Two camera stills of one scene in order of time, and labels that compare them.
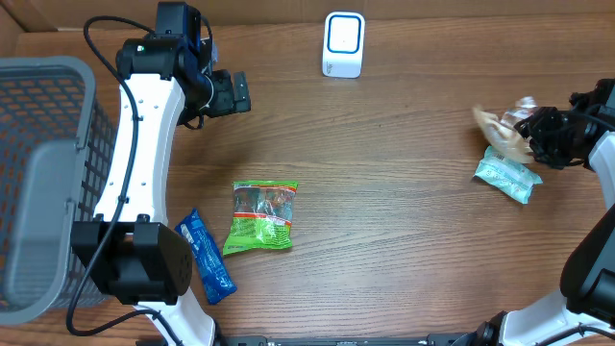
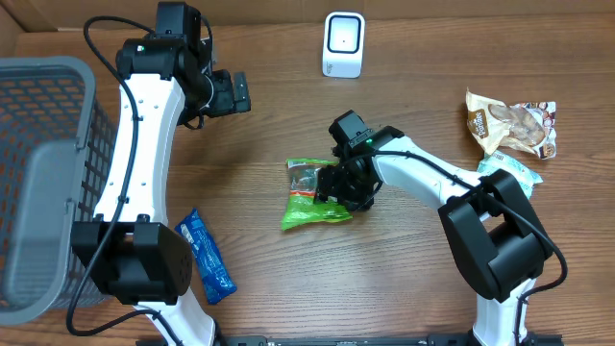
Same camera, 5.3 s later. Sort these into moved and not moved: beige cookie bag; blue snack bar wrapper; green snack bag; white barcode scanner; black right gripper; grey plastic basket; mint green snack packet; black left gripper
Moved: beige cookie bag; green snack bag; black right gripper
Not moved: black left gripper; mint green snack packet; blue snack bar wrapper; grey plastic basket; white barcode scanner
